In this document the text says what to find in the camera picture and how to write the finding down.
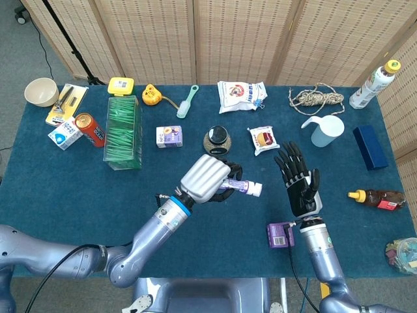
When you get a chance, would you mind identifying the brown honey bottle yellow cap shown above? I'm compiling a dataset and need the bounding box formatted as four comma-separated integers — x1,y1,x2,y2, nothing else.
347,188,407,212

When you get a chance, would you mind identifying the purple white tube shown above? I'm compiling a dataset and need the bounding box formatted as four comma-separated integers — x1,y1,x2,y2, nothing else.
220,177,263,198

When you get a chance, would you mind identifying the clear box of green packets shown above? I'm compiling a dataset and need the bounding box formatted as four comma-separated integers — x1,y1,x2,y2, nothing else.
102,95,143,171

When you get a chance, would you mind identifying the blue table cloth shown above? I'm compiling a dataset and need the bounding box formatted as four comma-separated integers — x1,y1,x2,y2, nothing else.
0,84,417,280

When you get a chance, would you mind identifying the dark blue box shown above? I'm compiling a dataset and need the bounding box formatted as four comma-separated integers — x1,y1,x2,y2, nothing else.
352,125,390,171

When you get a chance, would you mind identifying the white blue milk carton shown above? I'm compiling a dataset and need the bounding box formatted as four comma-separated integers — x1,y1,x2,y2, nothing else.
48,117,83,151

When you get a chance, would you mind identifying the jar of colourful clips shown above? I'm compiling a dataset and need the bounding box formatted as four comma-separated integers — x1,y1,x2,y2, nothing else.
384,237,417,275

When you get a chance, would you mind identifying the metal table leg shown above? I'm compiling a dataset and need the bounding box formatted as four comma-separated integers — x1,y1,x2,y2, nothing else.
280,277,289,313

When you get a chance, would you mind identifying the white snack bag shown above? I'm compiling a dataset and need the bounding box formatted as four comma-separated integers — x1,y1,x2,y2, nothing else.
217,80,268,115

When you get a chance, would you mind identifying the coil of beige rope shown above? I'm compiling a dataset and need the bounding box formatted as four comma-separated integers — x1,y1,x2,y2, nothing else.
288,82,345,117

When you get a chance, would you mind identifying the drink bottle with yellow cap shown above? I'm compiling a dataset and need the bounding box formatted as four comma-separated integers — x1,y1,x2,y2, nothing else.
349,59,402,110

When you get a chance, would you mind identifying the red soda can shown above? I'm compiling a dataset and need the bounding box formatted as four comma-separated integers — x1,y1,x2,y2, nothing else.
74,112,106,148

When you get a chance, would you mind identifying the purple white juice carton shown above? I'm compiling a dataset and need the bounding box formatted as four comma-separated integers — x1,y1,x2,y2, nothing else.
156,125,183,149

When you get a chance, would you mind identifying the small cake packet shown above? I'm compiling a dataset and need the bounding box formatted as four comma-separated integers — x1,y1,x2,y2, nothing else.
246,125,281,157

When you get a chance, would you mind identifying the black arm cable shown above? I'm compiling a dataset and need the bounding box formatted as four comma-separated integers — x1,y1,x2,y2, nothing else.
282,220,322,313
24,192,172,313

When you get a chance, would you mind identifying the yellow tape measure with cord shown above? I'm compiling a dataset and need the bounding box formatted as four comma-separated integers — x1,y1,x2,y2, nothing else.
141,83,180,110

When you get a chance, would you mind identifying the glass jar with black lid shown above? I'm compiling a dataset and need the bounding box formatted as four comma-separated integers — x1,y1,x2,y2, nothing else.
203,125,233,157

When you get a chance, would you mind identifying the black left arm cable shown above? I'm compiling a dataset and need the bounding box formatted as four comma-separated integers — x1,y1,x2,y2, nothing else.
24,192,172,313

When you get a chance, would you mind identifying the razor in yellow package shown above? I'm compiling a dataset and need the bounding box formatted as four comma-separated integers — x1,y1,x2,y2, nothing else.
45,83,89,127

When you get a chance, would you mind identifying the beige bowl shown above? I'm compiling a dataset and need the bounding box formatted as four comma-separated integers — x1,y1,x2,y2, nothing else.
24,77,60,108

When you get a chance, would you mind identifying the yellow lidded container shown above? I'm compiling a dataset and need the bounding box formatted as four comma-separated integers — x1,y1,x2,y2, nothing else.
107,76,136,97

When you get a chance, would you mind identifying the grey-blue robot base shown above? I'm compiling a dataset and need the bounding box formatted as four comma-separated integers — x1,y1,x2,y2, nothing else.
122,276,284,313

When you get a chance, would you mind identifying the green white brush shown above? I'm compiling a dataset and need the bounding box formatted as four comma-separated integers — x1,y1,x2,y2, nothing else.
176,84,200,119

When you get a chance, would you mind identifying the black tripod stand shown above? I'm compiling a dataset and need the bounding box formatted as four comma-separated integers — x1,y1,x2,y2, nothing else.
40,0,107,86

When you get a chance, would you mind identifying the black caster wheel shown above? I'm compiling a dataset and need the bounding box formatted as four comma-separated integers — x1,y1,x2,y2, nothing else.
14,7,29,25

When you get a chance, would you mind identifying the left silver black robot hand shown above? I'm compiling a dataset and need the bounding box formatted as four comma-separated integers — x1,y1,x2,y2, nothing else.
179,153,244,205

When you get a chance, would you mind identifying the light blue pitcher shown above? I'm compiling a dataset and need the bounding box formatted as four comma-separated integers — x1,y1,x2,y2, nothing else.
300,115,345,148

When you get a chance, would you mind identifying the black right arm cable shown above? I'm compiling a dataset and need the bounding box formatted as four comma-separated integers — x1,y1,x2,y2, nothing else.
282,220,322,313

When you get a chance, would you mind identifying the purple box with barcode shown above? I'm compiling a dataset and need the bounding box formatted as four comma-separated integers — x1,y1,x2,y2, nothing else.
266,222,296,250

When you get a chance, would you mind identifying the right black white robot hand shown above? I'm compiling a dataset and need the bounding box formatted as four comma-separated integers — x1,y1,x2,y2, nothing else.
274,141,324,218

